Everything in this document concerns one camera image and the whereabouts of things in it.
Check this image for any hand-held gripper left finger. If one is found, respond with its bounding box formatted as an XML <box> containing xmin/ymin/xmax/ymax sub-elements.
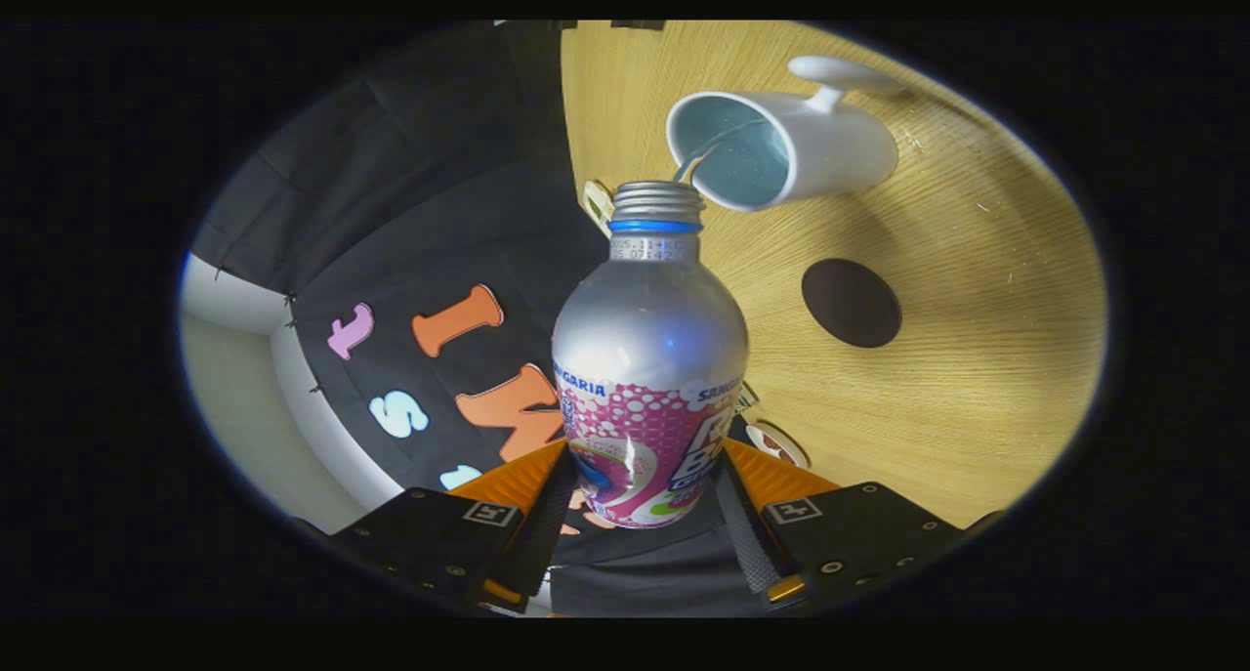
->
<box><xmin>332</xmin><ymin>441</ymin><xmax>577</xmax><ymax>613</ymax></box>

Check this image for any wooden table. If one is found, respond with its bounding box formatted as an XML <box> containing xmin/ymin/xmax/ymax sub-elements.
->
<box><xmin>560</xmin><ymin>21</ymin><xmax>1109</xmax><ymax>530</ymax></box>

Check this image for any white cup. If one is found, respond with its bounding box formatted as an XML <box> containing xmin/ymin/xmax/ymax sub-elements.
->
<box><xmin>665</xmin><ymin>56</ymin><xmax>909</xmax><ymax>213</ymax></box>

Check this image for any white oval plate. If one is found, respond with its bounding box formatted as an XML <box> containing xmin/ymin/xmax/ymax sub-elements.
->
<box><xmin>747</xmin><ymin>422</ymin><xmax>810</xmax><ymax>470</ymax></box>

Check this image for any silver juice bottle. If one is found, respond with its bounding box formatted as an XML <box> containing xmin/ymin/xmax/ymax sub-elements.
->
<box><xmin>551</xmin><ymin>181</ymin><xmax>751</xmax><ymax>530</ymax></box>

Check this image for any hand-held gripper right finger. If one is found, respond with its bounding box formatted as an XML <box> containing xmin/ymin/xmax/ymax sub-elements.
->
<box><xmin>718</xmin><ymin>440</ymin><xmax>1002</xmax><ymax>608</ymax></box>

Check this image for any small white divided tray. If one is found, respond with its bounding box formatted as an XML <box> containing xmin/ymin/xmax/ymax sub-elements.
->
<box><xmin>583</xmin><ymin>180</ymin><xmax>616</xmax><ymax>237</ymax></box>

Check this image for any round brown coaster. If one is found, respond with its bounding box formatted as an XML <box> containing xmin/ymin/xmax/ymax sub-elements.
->
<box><xmin>801</xmin><ymin>258</ymin><xmax>903</xmax><ymax>350</ymax></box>

